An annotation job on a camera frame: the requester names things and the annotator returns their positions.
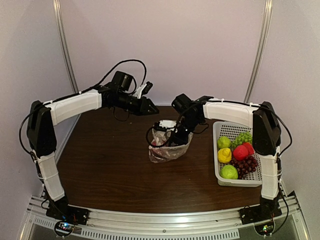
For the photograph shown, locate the clear zip top bag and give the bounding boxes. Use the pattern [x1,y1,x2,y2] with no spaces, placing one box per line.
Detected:
[147,128,194,164]

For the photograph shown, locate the green fake apple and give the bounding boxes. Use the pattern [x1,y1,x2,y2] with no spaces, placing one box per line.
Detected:
[219,164,239,180]
[217,136,232,150]

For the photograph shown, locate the yellow fake lemon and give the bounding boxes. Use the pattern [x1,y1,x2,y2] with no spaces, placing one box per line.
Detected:
[217,147,232,164]

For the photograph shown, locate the pink fake peach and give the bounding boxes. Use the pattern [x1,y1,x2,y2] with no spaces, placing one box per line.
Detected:
[233,145,248,161]

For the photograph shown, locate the green fake grapes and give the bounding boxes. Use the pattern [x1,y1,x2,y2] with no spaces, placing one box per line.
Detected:
[231,131,253,149]

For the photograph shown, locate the red fake apple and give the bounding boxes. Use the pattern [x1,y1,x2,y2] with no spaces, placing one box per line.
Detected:
[242,142,255,155]

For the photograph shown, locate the purple fake grapes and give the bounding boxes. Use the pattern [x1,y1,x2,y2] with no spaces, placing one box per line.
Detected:
[230,155,258,180]

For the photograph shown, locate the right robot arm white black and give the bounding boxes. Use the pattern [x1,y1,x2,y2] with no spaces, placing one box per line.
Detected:
[169,93,281,218]

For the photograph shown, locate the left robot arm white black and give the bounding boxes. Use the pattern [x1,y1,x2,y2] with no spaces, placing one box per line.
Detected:
[26,71,159,214]

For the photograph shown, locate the white perforated plastic basket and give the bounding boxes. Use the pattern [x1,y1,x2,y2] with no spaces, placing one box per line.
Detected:
[213,121,262,188]

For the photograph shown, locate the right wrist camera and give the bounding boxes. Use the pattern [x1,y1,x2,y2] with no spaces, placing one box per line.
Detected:
[153,119,176,132]

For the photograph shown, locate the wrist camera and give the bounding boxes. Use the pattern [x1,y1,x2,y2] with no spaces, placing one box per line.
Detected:
[133,81,153,99]
[153,119,176,132]

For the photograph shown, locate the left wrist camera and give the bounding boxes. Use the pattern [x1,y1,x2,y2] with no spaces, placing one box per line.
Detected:
[133,81,153,99]

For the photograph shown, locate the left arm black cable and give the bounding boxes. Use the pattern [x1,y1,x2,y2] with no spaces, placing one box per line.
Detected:
[18,59,148,161]

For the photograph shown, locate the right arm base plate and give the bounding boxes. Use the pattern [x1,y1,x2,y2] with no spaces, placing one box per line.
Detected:
[239,203,282,225]

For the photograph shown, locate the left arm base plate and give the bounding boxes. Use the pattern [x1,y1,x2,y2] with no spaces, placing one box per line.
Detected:
[46,205,90,225]

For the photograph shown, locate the left aluminium frame post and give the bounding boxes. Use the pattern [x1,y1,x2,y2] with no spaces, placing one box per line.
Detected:
[51,0,81,100]

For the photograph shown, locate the aluminium frame post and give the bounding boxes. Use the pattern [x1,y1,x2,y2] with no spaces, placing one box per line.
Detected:
[244,0,273,103]
[51,0,81,100]

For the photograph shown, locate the right aluminium frame post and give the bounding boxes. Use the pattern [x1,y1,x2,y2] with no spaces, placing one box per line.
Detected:
[244,0,273,103]

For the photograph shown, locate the aluminium front rail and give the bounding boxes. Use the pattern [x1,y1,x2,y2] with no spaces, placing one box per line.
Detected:
[17,195,311,240]

